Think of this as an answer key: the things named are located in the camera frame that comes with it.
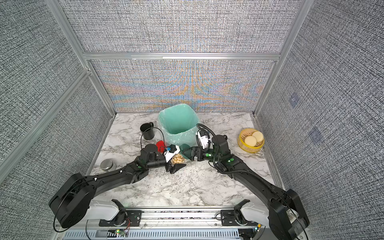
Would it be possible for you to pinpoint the pale round bun, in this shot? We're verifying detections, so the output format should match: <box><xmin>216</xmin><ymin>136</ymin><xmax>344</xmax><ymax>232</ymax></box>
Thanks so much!
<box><xmin>244</xmin><ymin>136</ymin><xmax>258</xmax><ymax>147</ymax></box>
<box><xmin>252</xmin><ymin>131</ymin><xmax>264</xmax><ymax>144</ymax></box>

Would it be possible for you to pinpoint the pale round bun, front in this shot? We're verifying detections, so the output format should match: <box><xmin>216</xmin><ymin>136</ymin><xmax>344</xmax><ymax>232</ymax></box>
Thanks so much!
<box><xmin>244</xmin><ymin>136</ymin><xmax>258</xmax><ymax>147</ymax></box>

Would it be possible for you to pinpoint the aluminium front rail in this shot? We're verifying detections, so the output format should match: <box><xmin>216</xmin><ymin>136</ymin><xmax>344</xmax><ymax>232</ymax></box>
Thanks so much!
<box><xmin>53</xmin><ymin>206</ymin><xmax>289</xmax><ymax>240</ymax></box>

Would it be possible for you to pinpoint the yellow bamboo steamer basket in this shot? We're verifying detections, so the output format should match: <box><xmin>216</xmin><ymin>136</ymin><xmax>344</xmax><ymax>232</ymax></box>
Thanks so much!
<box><xmin>237</xmin><ymin>128</ymin><xmax>265</xmax><ymax>153</ymax></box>

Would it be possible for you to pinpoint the black mug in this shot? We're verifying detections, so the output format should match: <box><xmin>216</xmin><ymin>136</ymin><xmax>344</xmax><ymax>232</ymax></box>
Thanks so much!
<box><xmin>140</xmin><ymin>122</ymin><xmax>155</xmax><ymax>141</ymax></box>

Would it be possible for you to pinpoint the small silver lid jar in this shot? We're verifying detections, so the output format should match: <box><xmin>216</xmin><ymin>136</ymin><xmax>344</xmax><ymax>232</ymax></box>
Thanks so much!
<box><xmin>100</xmin><ymin>159</ymin><xmax>117</xmax><ymax>172</ymax></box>

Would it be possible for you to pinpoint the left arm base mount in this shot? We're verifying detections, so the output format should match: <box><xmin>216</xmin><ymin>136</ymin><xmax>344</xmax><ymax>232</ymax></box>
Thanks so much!
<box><xmin>99</xmin><ymin>210</ymin><xmax>142</xmax><ymax>227</ymax></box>

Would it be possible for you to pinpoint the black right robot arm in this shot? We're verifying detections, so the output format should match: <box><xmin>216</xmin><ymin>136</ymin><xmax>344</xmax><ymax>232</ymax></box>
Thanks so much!
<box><xmin>181</xmin><ymin>135</ymin><xmax>310</xmax><ymax>240</ymax></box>

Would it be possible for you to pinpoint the red lid peanut jar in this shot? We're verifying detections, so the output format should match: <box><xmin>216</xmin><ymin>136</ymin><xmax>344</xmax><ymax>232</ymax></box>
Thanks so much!
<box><xmin>156</xmin><ymin>141</ymin><xmax>167</xmax><ymax>154</ymax></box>

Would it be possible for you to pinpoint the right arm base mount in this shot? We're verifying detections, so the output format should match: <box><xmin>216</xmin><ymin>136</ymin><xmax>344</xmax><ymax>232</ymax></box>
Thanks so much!
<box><xmin>220</xmin><ymin>210</ymin><xmax>250</xmax><ymax>227</ymax></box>

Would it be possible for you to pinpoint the green lid peanut jar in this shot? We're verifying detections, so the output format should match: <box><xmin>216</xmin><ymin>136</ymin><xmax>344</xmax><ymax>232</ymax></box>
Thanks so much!
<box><xmin>171</xmin><ymin>154</ymin><xmax>187</xmax><ymax>166</ymax></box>

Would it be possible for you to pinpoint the pale round bun, rear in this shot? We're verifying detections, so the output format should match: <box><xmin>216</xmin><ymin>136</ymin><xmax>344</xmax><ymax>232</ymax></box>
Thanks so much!
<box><xmin>252</xmin><ymin>131</ymin><xmax>264</xmax><ymax>144</ymax></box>

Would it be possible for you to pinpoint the green jar lid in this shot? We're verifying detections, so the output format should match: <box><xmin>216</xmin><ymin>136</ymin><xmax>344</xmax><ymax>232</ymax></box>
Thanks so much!
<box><xmin>180</xmin><ymin>144</ymin><xmax>192</xmax><ymax>158</ymax></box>

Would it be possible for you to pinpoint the green trash bin with liner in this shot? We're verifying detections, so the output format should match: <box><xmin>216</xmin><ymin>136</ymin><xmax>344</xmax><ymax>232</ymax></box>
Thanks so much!
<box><xmin>158</xmin><ymin>104</ymin><xmax>200</xmax><ymax>147</ymax></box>

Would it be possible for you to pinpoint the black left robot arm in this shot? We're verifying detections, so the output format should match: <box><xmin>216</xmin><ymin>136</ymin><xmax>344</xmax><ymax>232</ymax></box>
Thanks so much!
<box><xmin>49</xmin><ymin>144</ymin><xmax>186</xmax><ymax>229</ymax></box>

